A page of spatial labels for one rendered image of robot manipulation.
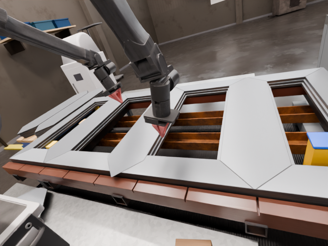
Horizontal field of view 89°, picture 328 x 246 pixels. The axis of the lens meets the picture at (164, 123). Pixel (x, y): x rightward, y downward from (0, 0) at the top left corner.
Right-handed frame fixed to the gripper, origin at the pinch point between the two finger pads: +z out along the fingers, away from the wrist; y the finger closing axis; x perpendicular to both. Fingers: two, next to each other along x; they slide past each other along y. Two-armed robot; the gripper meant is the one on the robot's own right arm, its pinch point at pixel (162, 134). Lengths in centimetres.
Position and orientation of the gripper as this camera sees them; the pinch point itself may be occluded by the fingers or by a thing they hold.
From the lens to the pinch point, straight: 58.7
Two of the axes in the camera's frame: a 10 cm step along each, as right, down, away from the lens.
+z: 0.4, 8.0, 6.0
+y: -9.2, -2.0, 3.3
